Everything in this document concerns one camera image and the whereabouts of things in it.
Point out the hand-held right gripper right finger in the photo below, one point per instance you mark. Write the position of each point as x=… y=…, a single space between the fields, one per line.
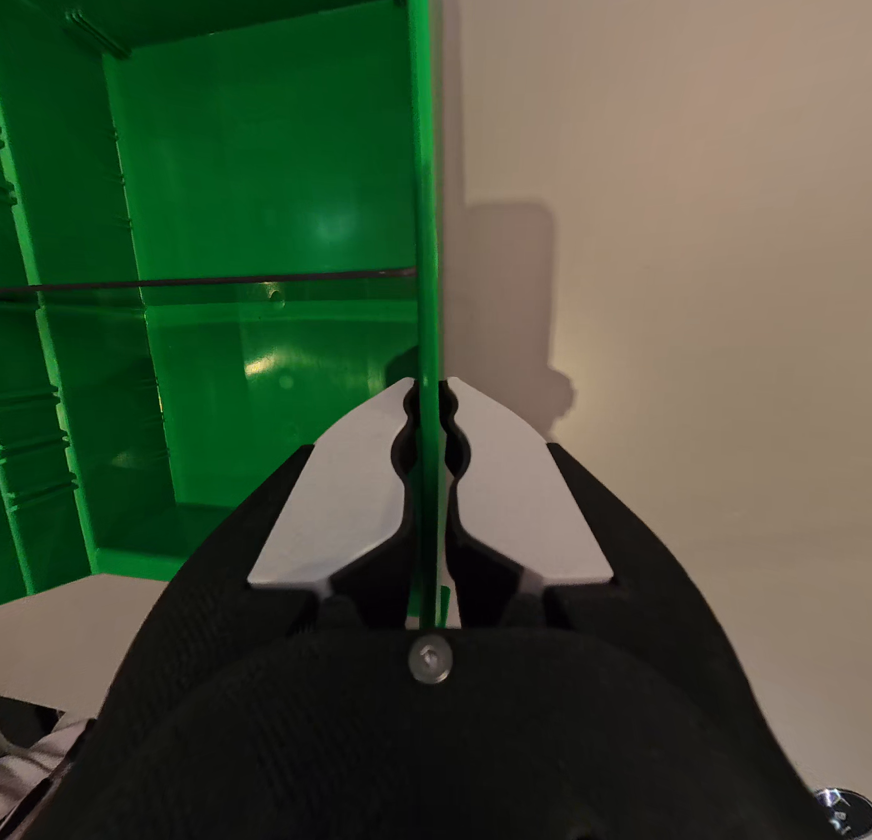
x=531 y=513

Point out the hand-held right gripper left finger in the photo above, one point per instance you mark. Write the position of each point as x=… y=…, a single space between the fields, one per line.
x=340 y=513

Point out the green plastic bin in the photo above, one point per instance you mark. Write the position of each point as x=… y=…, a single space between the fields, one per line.
x=272 y=172

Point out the clear plastic divider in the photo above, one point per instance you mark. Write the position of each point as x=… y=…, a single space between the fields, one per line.
x=204 y=282

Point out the person's grey clothing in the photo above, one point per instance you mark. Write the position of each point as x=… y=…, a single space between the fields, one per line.
x=41 y=751

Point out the round table grommet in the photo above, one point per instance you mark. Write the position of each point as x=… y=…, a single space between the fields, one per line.
x=841 y=813

